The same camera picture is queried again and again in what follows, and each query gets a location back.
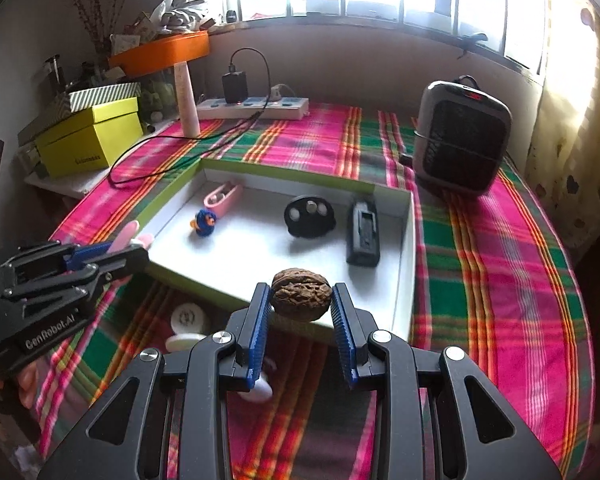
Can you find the dried flower branches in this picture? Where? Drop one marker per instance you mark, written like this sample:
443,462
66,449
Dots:
100,40

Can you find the black rectangular device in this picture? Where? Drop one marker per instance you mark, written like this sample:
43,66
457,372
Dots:
362,240

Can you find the plaid tablecloth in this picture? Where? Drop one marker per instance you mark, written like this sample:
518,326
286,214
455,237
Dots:
505,285

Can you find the pink oblong case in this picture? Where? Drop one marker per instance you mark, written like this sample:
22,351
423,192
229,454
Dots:
130,232

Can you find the white power strip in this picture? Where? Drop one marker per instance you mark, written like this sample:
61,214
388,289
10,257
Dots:
290,107

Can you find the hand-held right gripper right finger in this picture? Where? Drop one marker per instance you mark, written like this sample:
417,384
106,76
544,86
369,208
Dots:
345,340

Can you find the white egg-shaped gadget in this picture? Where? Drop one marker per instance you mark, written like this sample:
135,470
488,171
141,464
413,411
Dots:
260,390

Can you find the green striped box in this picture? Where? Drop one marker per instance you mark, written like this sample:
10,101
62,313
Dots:
105,95

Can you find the white side shelf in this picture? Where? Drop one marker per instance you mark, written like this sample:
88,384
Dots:
65,187

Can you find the cream cosmetic tube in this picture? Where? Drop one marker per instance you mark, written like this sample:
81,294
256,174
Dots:
187,105

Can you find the dark glass jar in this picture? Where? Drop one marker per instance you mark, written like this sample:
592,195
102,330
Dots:
52,75

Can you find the white plug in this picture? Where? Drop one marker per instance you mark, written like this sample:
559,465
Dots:
277,92

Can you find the heart print curtain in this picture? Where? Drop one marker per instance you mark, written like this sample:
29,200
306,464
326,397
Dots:
580,135

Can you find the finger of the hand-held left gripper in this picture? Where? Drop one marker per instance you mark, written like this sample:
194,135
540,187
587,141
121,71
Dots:
87,255
125,262

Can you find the yellow cardboard box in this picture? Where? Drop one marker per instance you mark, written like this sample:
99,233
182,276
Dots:
80,150

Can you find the green white spool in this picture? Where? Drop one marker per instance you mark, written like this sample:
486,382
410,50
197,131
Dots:
187,317

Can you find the person's left hand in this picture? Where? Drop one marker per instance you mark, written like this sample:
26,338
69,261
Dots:
30,385

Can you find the blue orange knit toy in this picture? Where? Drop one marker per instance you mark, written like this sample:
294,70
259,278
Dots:
205,224

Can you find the pile of packets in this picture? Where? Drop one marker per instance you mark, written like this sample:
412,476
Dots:
180,12

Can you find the black round button device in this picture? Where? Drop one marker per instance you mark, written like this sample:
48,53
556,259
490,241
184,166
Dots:
307,222

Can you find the black charger adapter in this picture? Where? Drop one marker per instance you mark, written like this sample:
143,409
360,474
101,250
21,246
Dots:
235,87

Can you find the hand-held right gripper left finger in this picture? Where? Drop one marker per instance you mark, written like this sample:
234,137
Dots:
257,340

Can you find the green white cardboard box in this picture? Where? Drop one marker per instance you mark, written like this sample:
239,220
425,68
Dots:
260,240

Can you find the grey space heater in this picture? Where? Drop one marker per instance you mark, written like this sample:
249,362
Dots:
460,145

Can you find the orange storage box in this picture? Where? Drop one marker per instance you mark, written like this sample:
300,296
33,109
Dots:
170,50

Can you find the pale green jars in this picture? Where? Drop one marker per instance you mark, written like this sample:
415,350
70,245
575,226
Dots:
159,95

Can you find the salmon pink clip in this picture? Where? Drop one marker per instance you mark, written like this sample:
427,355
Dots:
227,197

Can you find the brown wrinkled walnut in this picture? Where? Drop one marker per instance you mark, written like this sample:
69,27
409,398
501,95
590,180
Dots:
300,292

